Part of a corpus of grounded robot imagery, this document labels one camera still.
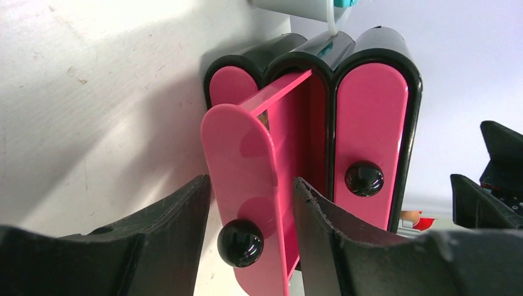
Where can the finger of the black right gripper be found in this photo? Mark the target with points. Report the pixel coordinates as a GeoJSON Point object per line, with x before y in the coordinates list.
{"type": "Point", "coordinates": [504, 147]}
{"type": "Point", "coordinates": [476, 208]}

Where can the black and pink storage organizer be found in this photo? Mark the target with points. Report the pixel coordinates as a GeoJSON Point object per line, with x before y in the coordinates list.
{"type": "Point", "coordinates": [339, 112]}

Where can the white perforated plastic basket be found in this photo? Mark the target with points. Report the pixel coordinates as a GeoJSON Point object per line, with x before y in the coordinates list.
{"type": "Point", "coordinates": [333, 12]}

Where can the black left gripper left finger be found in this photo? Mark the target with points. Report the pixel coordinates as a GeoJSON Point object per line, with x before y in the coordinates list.
{"type": "Point", "coordinates": [155, 251]}

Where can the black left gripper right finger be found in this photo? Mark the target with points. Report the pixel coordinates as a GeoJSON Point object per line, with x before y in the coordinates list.
{"type": "Point", "coordinates": [341, 254]}

